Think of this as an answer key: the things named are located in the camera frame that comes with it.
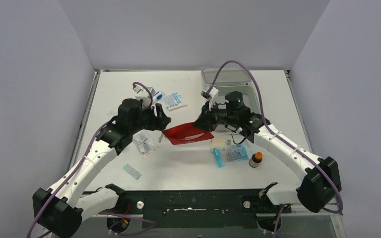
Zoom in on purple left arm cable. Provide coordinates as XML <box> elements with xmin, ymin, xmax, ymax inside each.
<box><xmin>26</xmin><ymin>81</ymin><xmax>154</xmax><ymax>238</ymax></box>

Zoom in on beige gauze packet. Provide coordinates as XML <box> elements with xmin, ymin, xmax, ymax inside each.
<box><xmin>210</xmin><ymin>137</ymin><xmax>233</xmax><ymax>152</ymax></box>

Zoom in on small white blue tube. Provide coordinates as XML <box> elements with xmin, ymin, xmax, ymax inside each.
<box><xmin>153</xmin><ymin>91</ymin><xmax>164</xmax><ymax>101</ymax></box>

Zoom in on green bandage packet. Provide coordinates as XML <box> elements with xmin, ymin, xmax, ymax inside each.
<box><xmin>123</xmin><ymin>164</ymin><xmax>141</xmax><ymax>180</ymax></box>

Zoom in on white blue label packet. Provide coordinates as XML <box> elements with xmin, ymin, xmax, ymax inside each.
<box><xmin>162</xmin><ymin>92</ymin><xmax>187</xmax><ymax>111</ymax></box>

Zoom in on red first aid pouch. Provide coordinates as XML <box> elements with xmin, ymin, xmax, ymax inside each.
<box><xmin>162</xmin><ymin>122</ymin><xmax>214</xmax><ymax>145</ymax></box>

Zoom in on brown bottle orange cap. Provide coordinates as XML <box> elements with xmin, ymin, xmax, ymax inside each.
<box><xmin>249</xmin><ymin>152</ymin><xmax>263</xmax><ymax>168</ymax></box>

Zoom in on clear plastic tube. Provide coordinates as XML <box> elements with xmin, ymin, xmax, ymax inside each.
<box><xmin>107</xmin><ymin>108</ymin><xmax>118</xmax><ymax>117</ymax></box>

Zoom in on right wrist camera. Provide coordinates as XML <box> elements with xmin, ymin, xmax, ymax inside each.
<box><xmin>201</xmin><ymin>85</ymin><xmax>219</xmax><ymax>110</ymax></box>

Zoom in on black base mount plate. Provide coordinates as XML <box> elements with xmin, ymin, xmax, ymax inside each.
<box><xmin>110</xmin><ymin>189</ymin><xmax>282</xmax><ymax>231</ymax></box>

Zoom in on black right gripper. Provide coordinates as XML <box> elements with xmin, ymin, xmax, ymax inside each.
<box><xmin>194</xmin><ymin>99</ymin><xmax>239</xmax><ymax>132</ymax></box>

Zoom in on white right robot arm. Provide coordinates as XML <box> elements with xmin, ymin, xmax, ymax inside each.
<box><xmin>193</xmin><ymin>91</ymin><xmax>341</xmax><ymax>213</ymax></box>

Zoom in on blue mask packet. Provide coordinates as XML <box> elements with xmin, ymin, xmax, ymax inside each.
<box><xmin>213</xmin><ymin>144</ymin><xmax>252</xmax><ymax>168</ymax></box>

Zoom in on clear bag of wipes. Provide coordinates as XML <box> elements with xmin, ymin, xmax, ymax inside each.
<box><xmin>132</xmin><ymin>130</ymin><xmax>158</xmax><ymax>157</ymax></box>

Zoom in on grey open storage box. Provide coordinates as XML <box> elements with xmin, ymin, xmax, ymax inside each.
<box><xmin>214</xmin><ymin>67</ymin><xmax>260</xmax><ymax>114</ymax></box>

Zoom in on black handled scissors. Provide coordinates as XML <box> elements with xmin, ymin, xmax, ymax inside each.
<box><xmin>158</xmin><ymin>133</ymin><xmax>164</xmax><ymax>143</ymax></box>

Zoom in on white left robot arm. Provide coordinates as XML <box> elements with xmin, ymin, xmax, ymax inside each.
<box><xmin>30</xmin><ymin>98</ymin><xmax>171</xmax><ymax>238</ymax></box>

